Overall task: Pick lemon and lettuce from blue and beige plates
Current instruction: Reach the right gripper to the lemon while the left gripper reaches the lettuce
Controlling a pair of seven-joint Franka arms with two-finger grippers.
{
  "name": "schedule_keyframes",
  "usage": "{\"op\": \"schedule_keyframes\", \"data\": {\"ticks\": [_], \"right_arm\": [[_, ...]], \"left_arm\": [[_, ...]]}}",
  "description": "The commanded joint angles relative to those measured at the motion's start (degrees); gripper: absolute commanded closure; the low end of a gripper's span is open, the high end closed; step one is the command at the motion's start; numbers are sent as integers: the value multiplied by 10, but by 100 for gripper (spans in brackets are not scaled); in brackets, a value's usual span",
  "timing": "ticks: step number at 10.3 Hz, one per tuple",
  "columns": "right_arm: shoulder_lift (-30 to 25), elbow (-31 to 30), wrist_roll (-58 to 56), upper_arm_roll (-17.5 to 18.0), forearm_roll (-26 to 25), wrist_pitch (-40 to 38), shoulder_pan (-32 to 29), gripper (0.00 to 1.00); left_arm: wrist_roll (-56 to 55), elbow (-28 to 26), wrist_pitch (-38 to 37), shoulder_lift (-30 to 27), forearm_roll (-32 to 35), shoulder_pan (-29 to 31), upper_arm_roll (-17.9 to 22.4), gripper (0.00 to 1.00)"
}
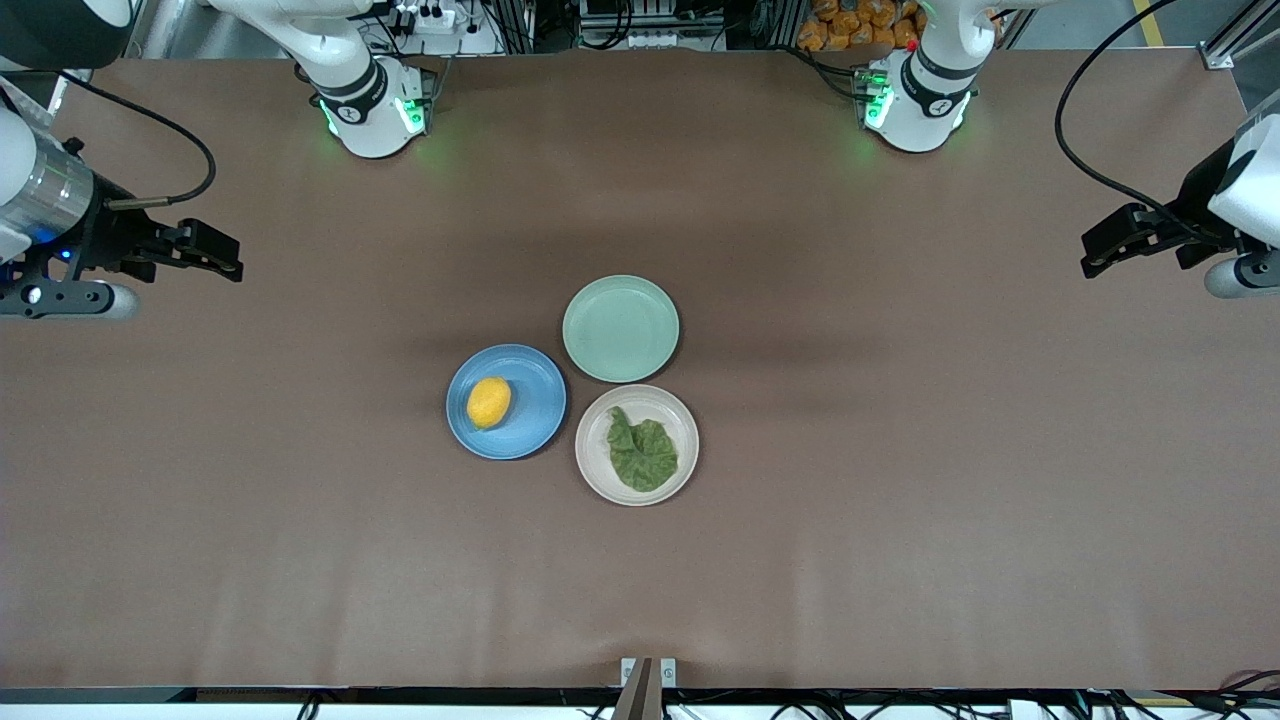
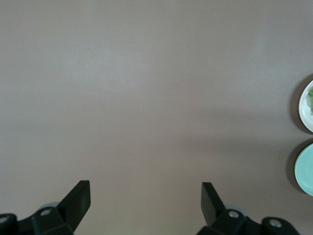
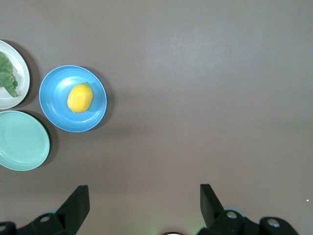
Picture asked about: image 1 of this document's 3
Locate yellow lemon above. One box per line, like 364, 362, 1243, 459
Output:
466, 376, 513, 430

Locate green lettuce leaf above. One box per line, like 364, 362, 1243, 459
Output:
606, 406, 679, 493

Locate white power strip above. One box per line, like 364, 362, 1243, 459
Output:
393, 0, 467, 37

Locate orange snack bags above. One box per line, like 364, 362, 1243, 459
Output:
797, 0, 927, 53

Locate blue plate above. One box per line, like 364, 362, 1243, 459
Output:
446, 344, 568, 461

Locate mint green plate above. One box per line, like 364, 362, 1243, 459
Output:
562, 275, 681, 384

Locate beige plate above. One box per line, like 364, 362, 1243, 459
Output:
575, 384, 700, 507

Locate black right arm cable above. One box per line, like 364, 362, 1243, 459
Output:
55, 70, 218, 210

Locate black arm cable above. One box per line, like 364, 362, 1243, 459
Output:
55, 70, 218, 210
1054, 0, 1213, 247

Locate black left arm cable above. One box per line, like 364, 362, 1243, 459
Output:
1054, 0, 1213, 247

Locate aluminium frame profile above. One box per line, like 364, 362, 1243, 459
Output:
1200, 0, 1280, 71

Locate metal mount bracket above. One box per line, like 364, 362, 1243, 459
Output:
612, 656, 678, 720

